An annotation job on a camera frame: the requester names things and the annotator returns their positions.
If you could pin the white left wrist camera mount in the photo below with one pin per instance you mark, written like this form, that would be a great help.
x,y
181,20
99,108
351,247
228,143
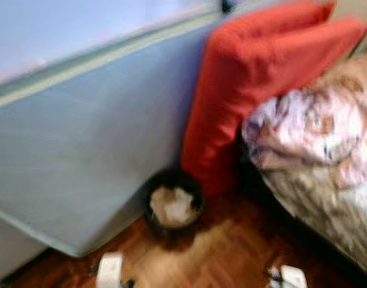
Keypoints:
x,y
110,271

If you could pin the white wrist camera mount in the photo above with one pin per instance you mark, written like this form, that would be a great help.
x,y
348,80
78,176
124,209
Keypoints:
x,y
110,271
293,278

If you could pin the light blue upright mattress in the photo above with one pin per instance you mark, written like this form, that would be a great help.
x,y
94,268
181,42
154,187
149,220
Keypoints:
x,y
81,162

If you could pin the grey floral bed sheet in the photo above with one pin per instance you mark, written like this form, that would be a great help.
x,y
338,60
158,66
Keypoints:
x,y
327,216

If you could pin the black round wastebasket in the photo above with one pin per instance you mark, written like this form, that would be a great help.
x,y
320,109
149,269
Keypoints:
x,y
153,223

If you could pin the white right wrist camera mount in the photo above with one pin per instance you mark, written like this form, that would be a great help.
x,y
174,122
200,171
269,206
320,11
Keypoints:
x,y
293,278

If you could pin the large red cushion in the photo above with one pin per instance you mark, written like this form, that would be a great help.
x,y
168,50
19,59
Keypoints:
x,y
249,90

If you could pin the pink cartoon bear blanket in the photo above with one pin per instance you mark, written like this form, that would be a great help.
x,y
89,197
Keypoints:
x,y
315,126

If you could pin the crumpled white paper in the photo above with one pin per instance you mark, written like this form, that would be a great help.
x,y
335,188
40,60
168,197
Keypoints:
x,y
173,207

